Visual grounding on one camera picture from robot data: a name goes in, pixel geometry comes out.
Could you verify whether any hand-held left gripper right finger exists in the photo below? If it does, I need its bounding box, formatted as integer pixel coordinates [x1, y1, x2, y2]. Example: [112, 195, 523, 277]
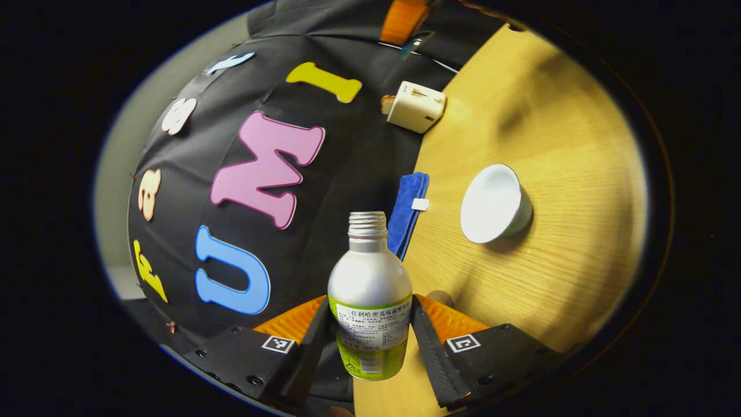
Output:
[410, 293, 566, 409]

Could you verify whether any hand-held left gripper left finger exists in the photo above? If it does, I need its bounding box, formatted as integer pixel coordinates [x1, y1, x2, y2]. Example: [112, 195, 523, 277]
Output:
[184, 294, 333, 406]

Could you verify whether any silver green-label water bottle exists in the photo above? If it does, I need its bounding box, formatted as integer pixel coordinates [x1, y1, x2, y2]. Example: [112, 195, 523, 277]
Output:
[328, 211, 413, 381]

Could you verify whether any white-lined teacup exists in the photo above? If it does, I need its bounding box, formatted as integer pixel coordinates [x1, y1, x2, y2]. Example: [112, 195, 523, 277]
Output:
[460, 164, 533, 244]

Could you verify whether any white toaster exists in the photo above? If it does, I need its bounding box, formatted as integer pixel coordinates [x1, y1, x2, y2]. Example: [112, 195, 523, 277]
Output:
[386, 81, 447, 134]

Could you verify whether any black backdrop cloth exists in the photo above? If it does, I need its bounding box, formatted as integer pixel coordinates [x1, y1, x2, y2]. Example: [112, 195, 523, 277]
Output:
[119, 0, 510, 406]

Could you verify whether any folded blue towel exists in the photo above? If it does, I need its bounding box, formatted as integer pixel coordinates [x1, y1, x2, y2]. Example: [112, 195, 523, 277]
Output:
[387, 172, 430, 261]

